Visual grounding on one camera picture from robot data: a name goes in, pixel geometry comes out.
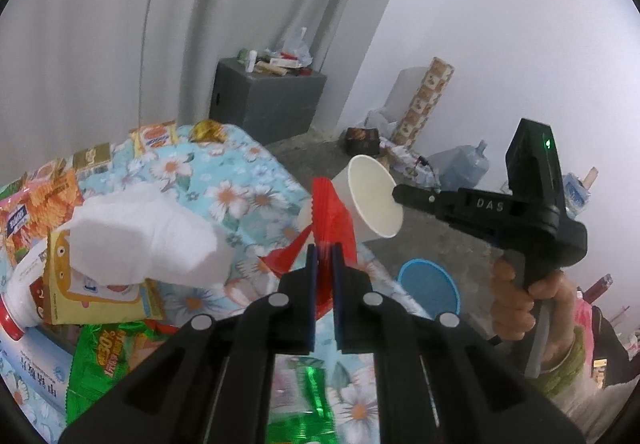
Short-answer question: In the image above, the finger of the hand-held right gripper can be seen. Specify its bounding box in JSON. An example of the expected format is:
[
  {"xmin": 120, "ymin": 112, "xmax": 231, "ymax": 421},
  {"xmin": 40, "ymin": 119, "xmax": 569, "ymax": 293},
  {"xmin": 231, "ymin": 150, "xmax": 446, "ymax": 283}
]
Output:
[{"xmin": 392, "ymin": 184, "xmax": 453, "ymax": 221}]

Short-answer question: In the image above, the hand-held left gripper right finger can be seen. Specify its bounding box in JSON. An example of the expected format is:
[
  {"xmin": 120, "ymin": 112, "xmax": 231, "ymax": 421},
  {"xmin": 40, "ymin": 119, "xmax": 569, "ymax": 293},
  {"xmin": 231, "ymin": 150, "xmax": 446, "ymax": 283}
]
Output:
[{"xmin": 331, "ymin": 244, "xmax": 586, "ymax": 444}]

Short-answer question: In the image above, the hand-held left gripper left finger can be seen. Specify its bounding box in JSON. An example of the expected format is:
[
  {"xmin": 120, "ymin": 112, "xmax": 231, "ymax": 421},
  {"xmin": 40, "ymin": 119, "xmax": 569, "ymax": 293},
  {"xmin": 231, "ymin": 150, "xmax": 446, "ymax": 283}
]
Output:
[{"xmin": 59, "ymin": 244, "xmax": 321, "ymax": 444}]

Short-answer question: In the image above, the white paper cup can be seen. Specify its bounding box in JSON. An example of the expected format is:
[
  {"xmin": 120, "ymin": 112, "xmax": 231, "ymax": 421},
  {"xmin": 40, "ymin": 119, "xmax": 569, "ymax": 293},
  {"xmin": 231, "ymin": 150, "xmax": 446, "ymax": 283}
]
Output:
[{"xmin": 327, "ymin": 155, "xmax": 405, "ymax": 245}]

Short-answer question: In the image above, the red plastic wrapper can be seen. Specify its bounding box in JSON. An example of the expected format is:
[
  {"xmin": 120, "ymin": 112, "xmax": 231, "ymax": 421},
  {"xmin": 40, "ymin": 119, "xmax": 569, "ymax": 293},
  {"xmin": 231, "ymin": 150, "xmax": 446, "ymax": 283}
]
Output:
[{"xmin": 264, "ymin": 176, "xmax": 359, "ymax": 317}]

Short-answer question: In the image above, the blue plastic bin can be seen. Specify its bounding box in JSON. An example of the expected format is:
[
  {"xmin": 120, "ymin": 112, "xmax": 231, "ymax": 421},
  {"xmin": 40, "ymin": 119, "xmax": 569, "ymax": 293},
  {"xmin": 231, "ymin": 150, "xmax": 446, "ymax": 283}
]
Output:
[{"xmin": 397, "ymin": 258, "xmax": 462, "ymax": 321}]

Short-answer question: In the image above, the shiny green foil packet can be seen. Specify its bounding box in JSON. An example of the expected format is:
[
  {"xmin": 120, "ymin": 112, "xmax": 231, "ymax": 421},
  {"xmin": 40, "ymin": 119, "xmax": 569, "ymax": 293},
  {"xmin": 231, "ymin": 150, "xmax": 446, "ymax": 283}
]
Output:
[{"xmin": 267, "ymin": 354, "xmax": 336, "ymax": 444}]

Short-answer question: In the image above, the green snack packet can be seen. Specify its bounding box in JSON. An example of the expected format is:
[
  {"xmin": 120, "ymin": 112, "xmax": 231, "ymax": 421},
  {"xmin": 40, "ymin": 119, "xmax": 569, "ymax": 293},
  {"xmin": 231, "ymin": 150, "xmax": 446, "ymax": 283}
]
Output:
[{"xmin": 65, "ymin": 321, "xmax": 181, "ymax": 427}]

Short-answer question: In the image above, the person's right forearm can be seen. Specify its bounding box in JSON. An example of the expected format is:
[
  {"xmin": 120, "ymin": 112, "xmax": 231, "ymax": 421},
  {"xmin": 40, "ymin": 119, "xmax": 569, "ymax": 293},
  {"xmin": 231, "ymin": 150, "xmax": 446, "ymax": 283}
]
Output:
[{"xmin": 530, "ymin": 324, "xmax": 621, "ymax": 440}]

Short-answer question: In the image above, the person's right hand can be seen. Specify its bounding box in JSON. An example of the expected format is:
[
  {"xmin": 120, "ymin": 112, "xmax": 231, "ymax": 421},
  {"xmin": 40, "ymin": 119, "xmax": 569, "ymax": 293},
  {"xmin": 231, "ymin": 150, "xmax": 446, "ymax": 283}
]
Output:
[{"xmin": 490, "ymin": 258, "xmax": 577, "ymax": 360}]

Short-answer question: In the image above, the white bottle blue label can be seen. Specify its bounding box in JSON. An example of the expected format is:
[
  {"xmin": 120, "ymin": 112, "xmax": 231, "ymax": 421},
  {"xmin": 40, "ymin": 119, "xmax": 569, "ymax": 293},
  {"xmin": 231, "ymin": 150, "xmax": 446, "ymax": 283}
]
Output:
[{"xmin": 562, "ymin": 167, "xmax": 599, "ymax": 220}]

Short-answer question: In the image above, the blue water jug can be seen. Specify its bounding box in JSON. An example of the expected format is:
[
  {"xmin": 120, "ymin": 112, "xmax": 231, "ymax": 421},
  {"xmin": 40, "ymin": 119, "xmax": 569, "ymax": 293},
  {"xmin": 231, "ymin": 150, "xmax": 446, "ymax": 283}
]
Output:
[{"xmin": 429, "ymin": 140, "xmax": 490, "ymax": 192}]

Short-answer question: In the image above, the dark cardboard box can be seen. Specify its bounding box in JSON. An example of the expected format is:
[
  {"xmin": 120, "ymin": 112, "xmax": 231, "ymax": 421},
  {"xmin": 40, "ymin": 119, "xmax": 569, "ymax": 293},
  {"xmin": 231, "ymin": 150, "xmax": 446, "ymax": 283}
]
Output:
[{"xmin": 345, "ymin": 126, "xmax": 381, "ymax": 155}]

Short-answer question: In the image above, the crumpled plastic bag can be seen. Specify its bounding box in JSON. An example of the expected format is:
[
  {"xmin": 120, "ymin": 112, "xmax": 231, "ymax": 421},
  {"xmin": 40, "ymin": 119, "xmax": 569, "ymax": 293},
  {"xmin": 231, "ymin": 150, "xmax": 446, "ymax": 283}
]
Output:
[{"xmin": 365, "ymin": 108, "xmax": 401, "ymax": 137}]

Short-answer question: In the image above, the patterned paper roll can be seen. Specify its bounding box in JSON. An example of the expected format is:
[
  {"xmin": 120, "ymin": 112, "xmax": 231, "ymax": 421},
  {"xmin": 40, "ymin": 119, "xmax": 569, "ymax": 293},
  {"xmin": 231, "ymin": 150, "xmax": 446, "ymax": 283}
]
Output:
[{"xmin": 390, "ymin": 56, "xmax": 455, "ymax": 150}]

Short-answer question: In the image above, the floral blue tablecloth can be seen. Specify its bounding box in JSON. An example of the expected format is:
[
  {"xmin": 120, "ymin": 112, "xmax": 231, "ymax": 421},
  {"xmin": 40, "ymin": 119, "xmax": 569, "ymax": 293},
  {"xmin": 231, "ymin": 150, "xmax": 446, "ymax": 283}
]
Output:
[{"xmin": 0, "ymin": 124, "xmax": 426, "ymax": 444}]

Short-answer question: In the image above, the grey cabinet box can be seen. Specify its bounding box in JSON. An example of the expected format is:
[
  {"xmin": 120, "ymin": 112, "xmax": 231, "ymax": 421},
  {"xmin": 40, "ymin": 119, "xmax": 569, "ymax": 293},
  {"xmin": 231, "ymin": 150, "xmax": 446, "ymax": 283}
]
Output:
[{"xmin": 209, "ymin": 56, "xmax": 328, "ymax": 147}]

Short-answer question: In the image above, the white paper tissue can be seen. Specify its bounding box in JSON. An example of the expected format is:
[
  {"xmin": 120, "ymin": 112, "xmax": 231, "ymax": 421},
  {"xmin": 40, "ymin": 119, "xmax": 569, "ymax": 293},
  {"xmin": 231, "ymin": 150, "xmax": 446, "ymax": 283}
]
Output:
[{"xmin": 59, "ymin": 184, "xmax": 233, "ymax": 287}]

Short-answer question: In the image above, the gold foil wrapper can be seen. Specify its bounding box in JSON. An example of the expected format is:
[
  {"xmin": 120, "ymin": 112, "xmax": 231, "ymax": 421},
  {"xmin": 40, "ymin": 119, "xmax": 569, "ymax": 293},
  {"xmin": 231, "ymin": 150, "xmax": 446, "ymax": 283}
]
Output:
[{"xmin": 189, "ymin": 120, "xmax": 226, "ymax": 144}]

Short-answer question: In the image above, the red and white box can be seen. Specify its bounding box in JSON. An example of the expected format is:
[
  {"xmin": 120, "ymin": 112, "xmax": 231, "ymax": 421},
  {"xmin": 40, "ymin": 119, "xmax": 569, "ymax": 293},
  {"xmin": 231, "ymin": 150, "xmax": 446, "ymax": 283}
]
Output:
[{"xmin": 270, "ymin": 51, "xmax": 304, "ymax": 70}]

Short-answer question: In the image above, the yellow snack packet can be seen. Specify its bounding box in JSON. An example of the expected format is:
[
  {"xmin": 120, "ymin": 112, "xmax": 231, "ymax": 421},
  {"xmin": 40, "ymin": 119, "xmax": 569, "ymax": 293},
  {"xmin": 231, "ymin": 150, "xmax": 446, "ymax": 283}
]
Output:
[{"xmin": 129, "ymin": 121, "xmax": 180, "ymax": 155}]

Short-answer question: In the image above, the yellow cartoon box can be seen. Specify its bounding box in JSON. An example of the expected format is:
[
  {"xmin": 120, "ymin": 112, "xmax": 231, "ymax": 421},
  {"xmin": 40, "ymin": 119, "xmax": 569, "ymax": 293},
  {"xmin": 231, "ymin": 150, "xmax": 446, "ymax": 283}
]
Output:
[{"xmin": 40, "ymin": 226, "xmax": 166, "ymax": 325}]

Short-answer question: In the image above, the gold and green packet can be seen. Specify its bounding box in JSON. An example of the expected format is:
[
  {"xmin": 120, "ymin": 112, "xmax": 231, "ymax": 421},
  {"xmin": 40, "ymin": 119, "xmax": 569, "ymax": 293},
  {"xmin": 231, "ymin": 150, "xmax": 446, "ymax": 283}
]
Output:
[{"xmin": 72, "ymin": 141, "xmax": 113, "ymax": 180}]

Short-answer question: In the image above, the orange snack packet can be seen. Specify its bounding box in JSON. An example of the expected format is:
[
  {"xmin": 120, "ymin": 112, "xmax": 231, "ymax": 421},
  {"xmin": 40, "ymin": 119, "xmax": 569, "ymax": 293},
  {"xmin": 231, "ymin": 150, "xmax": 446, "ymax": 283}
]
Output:
[{"xmin": 0, "ymin": 166, "xmax": 86, "ymax": 265}]

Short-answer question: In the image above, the white bottle with red cap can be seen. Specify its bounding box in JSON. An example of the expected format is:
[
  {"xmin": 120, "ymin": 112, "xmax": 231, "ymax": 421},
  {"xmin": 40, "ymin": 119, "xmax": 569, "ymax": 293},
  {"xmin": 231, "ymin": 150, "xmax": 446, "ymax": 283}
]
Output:
[{"xmin": 0, "ymin": 236, "xmax": 51, "ymax": 342}]

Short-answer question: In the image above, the blue and white box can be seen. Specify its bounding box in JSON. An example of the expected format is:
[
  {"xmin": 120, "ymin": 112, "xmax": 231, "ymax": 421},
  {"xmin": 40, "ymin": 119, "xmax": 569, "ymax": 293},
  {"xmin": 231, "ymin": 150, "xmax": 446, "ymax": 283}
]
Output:
[{"xmin": 0, "ymin": 326, "xmax": 76, "ymax": 417}]

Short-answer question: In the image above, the white curtain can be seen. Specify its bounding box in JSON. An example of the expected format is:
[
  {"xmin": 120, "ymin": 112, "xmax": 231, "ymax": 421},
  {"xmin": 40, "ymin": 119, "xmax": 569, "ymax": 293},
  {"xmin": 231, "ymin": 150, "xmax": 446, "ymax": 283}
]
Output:
[{"xmin": 0, "ymin": 0, "xmax": 426, "ymax": 165}]

